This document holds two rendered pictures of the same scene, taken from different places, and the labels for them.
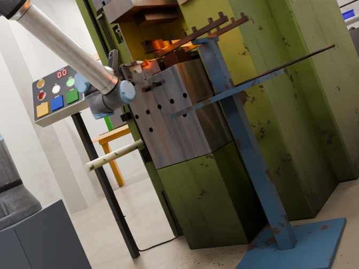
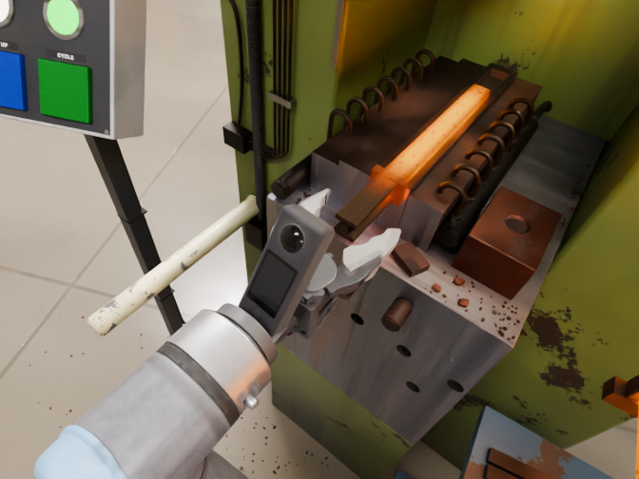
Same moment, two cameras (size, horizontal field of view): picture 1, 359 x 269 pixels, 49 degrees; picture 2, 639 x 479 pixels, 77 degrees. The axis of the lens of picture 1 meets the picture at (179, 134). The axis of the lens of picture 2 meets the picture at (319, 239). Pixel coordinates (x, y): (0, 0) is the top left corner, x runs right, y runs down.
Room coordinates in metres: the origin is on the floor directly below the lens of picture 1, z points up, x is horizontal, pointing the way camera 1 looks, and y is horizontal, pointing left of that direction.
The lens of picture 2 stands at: (1.62, 0.16, 1.33)
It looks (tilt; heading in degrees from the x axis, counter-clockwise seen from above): 49 degrees down; 352
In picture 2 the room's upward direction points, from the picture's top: 7 degrees clockwise
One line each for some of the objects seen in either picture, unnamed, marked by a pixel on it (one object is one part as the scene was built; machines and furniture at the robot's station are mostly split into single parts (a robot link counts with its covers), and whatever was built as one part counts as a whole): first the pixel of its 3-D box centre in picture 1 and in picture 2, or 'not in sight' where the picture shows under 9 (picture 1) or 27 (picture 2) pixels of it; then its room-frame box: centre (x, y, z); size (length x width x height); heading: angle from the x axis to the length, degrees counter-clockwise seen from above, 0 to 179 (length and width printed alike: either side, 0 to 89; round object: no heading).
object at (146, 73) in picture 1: (169, 66); (435, 130); (2.18, -0.09, 0.96); 0.42 x 0.20 x 0.09; 140
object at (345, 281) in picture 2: (128, 65); (341, 270); (1.86, 0.10, 1.00); 0.09 x 0.05 x 0.02; 117
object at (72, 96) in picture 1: (72, 96); (67, 91); (2.16, 0.46, 1.01); 0.07 x 0.05 x 0.07; 75
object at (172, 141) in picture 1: (195, 107); (423, 245); (2.15, -0.14, 0.69); 0.56 x 0.38 x 0.45; 140
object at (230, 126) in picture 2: (126, 117); (238, 137); (2.36, 0.26, 0.80); 0.06 x 0.03 x 0.04; 50
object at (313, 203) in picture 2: not in sight; (307, 223); (1.94, 0.13, 0.98); 0.09 x 0.03 x 0.06; 163
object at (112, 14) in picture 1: (144, 5); not in sight; (2.18, -0.09, 1.32); 0.42 x 0.20 x 0.10; 140
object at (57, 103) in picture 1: (57, 103); (2, 79); (2.19, 0.56, 1.01); 0.07 x 0.05 x 0.07; 75
